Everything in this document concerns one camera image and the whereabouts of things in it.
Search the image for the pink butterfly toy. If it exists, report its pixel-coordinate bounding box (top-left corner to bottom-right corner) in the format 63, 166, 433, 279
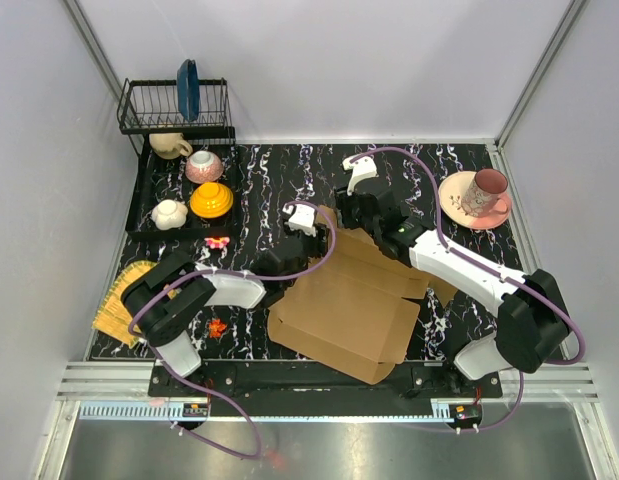
205, 237, 230, 250

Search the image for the brown cardboard box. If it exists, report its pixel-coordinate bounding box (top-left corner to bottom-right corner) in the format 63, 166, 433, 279
268, 229, 457, 385

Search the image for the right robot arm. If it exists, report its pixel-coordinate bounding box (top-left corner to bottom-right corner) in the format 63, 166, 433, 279
334, 184, 571, 397

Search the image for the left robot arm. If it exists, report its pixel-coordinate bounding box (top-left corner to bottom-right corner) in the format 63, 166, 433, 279
120, 228, 329, 396

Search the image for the cream pink floral plate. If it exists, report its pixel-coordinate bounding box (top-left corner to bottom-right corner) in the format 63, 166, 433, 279
438, 171, 512, 230

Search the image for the yellow ribbed bowl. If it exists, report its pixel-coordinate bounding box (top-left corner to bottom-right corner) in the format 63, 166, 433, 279
190, 182, 234, 219

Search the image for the orange red small toy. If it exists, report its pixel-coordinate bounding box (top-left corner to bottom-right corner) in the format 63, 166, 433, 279
207, 318, 227, 338

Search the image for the pink patterned mug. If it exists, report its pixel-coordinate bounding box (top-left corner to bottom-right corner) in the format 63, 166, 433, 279
461, 169, 510, 218

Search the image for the pink patterned bowl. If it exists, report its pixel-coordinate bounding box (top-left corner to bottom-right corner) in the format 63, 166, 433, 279
185, 150, 224, 184

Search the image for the black dish rack tray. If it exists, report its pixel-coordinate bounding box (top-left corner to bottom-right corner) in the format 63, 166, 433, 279
117, 78, 242, 242

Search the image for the white flower-shaped bowl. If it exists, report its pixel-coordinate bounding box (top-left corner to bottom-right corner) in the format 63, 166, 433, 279
151, 199, 188, 231

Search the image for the cream ceramic mug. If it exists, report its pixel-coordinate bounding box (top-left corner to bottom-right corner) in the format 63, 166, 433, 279
149, 133, 193, 160

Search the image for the yellow bamboo mat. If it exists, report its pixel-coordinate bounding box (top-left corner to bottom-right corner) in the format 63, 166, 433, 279
92, 260, 156, 347

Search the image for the blue plate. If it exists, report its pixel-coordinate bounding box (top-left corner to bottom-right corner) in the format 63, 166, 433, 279
176, 59, 200, 123

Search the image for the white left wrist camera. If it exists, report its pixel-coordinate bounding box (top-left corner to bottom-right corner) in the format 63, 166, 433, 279
282, 203, 317, 237

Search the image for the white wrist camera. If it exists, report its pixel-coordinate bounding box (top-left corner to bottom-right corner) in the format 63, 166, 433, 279
342, 156, 378, 196
282, 203, 317, 237

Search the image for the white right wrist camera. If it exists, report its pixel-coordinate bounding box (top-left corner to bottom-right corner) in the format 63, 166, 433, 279
342, 156, 378, 196

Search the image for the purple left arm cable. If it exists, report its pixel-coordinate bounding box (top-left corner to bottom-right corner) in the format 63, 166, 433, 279
127, 201, 338, 460

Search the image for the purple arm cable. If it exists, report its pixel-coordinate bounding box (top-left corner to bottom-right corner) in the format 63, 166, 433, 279
127, 201, 338, 460
349, 146, 588, 432

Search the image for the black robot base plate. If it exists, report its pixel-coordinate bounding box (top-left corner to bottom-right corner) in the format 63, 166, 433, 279
147, 359, 504, 431

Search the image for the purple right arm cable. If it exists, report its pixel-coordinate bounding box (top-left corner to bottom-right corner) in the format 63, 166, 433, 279
349, 146, 588, 432

